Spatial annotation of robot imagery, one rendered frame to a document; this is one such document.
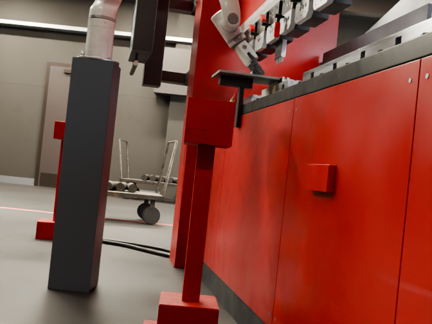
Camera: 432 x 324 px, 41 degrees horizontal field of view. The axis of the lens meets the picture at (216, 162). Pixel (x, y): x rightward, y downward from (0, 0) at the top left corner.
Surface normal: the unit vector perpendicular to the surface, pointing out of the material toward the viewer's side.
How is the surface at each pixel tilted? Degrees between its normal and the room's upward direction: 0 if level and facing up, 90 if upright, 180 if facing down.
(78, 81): 90
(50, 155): 90
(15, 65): 90
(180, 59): 90
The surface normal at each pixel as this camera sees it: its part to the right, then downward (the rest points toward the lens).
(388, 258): -0.98, -0.11
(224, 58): 0.19, 0.00
